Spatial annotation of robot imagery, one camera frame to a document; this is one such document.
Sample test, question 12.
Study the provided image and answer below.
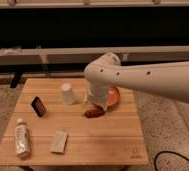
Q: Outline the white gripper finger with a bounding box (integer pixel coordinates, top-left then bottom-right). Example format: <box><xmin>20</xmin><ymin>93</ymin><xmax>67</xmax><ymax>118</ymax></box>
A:
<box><xmin>84</xmin><ymin>91</ymin><xmax>89</xmax><ymax>104</ymax></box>
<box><xmin>99</xmin><ymin>102</ymin><xmax>108</xmax><ymax>112</ymax></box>

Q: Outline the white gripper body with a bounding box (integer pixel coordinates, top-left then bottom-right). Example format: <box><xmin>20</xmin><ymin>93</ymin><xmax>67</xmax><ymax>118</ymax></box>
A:
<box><xmin>88</xmin><ymin>86</ymin><xmax>109</xmax><ymax>103</ymax></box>

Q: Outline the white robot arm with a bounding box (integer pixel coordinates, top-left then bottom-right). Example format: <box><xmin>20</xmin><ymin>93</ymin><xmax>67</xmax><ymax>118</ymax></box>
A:
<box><xmin>84</xmin><ymin>52</ymin><xmax>189</xmax><ymax>109</ymax></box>

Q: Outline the brown snack packet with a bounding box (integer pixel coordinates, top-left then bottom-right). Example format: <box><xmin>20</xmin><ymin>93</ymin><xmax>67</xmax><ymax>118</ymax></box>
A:
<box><xmin>84</xmin><ymin>105</ymin><xmax>105</xmax><ymax>118</ymax></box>

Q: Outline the orange bowl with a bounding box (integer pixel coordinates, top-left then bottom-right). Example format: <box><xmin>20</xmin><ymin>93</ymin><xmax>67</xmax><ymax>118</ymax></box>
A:
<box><xmin>107</xmin><ymin>87</ymin><xmax>120</xmax><ymax>107</ymax></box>

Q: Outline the white paper cup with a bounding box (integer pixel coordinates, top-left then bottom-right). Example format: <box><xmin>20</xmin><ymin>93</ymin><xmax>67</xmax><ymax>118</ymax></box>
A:
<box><xmin>61</xmin><ymin>83</ymin><xmax>76</xmax><ymax>105</ymax></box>

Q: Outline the wooden table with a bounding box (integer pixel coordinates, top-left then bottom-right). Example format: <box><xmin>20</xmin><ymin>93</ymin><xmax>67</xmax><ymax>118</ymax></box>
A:
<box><xmin>0</xmin><ymin>78</ymin><xmax>148</xmax><ymax>166</ymax></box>

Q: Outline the white flat sponge block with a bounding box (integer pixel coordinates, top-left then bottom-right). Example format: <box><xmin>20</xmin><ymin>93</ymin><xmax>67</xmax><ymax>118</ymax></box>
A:
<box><xmin>51</xmin><ymin>131</ymin><xmax>68</xmax><ymax>153</ymax></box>

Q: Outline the black floor cable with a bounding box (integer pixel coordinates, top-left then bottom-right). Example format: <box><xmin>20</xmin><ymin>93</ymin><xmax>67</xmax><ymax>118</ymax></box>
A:
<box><xmin>153</xmin><ymin>150</ymin><xmax>189</xmax><ymax>171</ymax></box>

